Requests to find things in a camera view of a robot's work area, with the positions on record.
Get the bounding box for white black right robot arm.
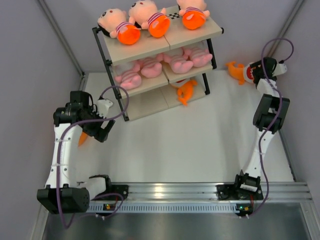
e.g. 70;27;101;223
233;57;290;200

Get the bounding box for beige black three-tier shelf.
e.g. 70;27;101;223
91;4;225;122

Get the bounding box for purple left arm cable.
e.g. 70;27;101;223
56;85;131;230

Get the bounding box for aluminium mounting rail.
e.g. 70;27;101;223
39;182;313;201

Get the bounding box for large boy doll plush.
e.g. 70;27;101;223
176;0;210;30

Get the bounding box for black-haired boy doll plush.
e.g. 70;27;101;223
97;8;141;45

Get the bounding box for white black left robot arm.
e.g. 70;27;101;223
36;90;115;214

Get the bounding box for small boy doll plush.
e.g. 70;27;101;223
128;0;171;38

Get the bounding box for white slotted cable duct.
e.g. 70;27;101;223
87;202;240;214

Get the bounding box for pink striped plush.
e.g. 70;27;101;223
183;46;213;68
137;57;163;78
113;61;142;90
163;48;194;74

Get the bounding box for orange shark plush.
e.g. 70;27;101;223
225;61;254;85
78;132;88;147
170;78;198;106

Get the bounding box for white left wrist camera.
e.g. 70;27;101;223
96;98;114;119

